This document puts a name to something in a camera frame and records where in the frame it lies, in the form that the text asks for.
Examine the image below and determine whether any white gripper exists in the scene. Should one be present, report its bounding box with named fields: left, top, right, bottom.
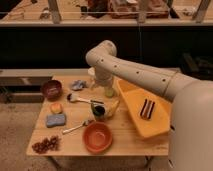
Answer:
left=88, top=67, right=114, bottom=89

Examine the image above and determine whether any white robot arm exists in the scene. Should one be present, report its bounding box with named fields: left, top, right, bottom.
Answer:
left=86, top=40, right=213, bottom=171

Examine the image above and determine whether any purple bowl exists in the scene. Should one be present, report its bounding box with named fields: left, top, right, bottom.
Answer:
left=40, top=80, right=62, bottom=101

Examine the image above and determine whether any orange bowl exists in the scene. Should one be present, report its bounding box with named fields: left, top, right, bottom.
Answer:
left=82, top=122, right=113, bottom=154

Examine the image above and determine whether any light green cup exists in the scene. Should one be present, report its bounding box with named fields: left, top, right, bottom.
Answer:
left=104, top=87, right=115, bottom=98

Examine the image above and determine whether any blue crumpled cloth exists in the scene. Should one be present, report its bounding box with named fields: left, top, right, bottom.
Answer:
left=70, top=80, right=87, bottom=91

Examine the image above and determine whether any yellow banana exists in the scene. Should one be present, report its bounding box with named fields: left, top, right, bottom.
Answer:
left=106, top=100, right=120, bottom=118

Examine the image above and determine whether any dark green cup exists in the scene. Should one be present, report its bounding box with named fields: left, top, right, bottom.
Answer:
left=91, top=104, right=105, bottom=121

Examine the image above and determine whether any metal spoon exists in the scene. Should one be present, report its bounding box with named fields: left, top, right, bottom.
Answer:
left=62, top=120, right=94, bottom=135

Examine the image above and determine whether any wooden table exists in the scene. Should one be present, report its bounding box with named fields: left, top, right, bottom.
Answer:
left=30, top=78, right=168, bottom=156

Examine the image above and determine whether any brown striped block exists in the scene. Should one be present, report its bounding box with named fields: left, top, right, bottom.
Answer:
left=140, top=99, right=155, bottom=120

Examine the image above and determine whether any yellow red apple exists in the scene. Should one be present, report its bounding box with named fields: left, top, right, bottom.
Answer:
left=50, top=103, right=63, bottom=114

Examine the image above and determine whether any blue sponge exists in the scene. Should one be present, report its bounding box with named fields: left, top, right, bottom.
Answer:
left=46, top=114, right=66, bottom=128

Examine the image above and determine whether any yellow plastic bin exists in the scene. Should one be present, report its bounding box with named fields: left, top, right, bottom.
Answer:
left=117, top=79, right=171, bottom=139

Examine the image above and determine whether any bunch of red grapes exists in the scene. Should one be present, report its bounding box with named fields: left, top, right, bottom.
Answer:
left=32, top=136, right=60, bottom=154

